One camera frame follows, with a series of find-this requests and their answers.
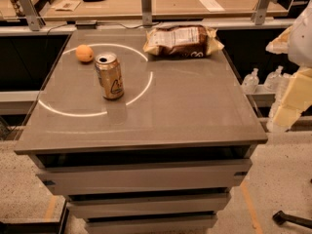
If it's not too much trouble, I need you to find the grey metal bracket centre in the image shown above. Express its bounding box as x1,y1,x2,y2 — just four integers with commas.
141,0,152,27

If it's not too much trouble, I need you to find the clear plastic bottle right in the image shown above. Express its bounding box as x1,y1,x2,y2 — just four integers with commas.
263,65,283,92

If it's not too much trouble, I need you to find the white paper note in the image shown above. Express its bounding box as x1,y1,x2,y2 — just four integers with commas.
200,0,224,12

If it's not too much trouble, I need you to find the brown chip bag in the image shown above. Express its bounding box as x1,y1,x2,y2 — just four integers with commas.
143,25,224,58

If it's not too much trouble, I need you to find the small card on desk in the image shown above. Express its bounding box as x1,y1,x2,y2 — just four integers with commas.
53,0,80,12

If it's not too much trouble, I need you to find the black chair base leg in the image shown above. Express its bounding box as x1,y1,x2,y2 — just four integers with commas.
272,211,312,229

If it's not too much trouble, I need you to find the clear plastic bottle left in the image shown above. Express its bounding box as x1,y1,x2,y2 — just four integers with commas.
241,68,259,95

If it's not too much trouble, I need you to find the grey metal bracket left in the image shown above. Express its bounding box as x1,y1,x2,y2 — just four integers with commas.
18,0,42,31

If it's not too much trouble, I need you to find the grey drawer cabinet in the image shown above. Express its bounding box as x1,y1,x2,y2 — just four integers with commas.
16,29,267,234

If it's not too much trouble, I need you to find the orange fruit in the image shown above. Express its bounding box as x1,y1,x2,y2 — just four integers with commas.
75,45,94,62

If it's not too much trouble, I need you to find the clear plastic bottle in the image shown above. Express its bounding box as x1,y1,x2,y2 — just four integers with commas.
263,65,283,92
241,68,259,95

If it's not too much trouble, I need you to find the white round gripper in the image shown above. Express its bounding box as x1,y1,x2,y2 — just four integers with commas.
265,3,312,129

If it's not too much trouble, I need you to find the orange soda can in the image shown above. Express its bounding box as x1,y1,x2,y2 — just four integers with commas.
95,52,124,100

